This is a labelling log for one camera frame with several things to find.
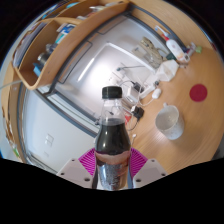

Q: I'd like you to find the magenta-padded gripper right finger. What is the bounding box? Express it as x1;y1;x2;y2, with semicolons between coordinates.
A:
127;147;168;190

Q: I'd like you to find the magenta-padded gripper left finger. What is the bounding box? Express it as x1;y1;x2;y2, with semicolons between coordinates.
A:
55;147;98;190

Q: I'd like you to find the dark drink bottle black cap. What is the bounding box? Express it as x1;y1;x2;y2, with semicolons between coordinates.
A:
93;85;132;192

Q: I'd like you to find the black charger block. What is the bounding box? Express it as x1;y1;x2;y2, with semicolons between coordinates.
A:
132;105;145;120

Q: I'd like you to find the white earbuds case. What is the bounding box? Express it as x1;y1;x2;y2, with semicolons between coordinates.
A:
151;87;162;100

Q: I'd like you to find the flat round red coaster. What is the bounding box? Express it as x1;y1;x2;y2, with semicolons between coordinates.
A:
189;83;209;103

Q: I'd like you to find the wooden shelf unit with items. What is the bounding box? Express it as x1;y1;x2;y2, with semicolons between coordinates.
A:
11;0;132;92

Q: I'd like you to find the white printed box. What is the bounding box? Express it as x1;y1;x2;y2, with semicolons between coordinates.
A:
131;44;148;61

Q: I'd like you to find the wooden tree figurine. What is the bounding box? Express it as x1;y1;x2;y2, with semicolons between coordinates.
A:
139;36;164;68

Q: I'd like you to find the white pump lotion bottle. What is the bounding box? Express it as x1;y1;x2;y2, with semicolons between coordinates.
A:
162;33;190;64

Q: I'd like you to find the clear spray bottle blue nozzle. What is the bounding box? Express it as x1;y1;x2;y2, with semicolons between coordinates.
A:
153;25;188;54

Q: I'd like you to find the white wall switch plate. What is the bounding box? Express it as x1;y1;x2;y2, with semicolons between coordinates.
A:
44;133;55;148

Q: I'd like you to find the grey metal desk frame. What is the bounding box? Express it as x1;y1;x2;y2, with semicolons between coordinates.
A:
15;3;183;161

